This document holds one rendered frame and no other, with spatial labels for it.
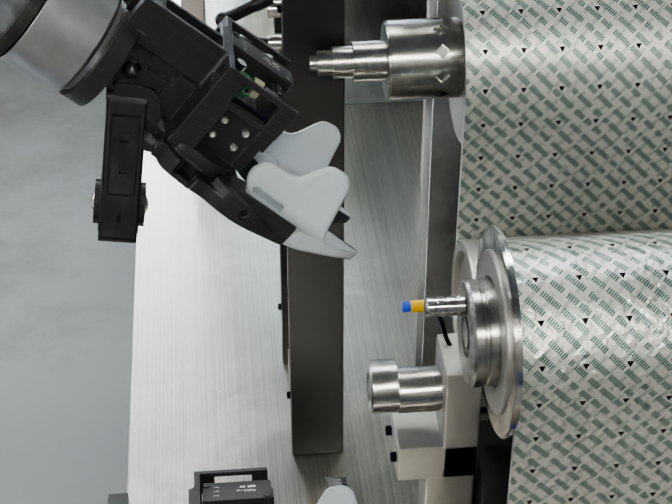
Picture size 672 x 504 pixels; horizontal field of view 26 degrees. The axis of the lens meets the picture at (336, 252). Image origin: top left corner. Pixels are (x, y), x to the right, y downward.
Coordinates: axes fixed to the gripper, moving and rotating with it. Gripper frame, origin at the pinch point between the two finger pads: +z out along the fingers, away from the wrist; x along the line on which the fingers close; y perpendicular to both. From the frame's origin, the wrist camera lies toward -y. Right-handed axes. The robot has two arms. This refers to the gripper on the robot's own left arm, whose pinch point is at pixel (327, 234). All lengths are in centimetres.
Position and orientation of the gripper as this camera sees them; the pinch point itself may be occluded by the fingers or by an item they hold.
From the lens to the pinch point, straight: 95.7
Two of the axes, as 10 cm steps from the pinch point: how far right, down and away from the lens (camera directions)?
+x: -0.9, -5.6, 8.2
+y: 6.4, -6.6, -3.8
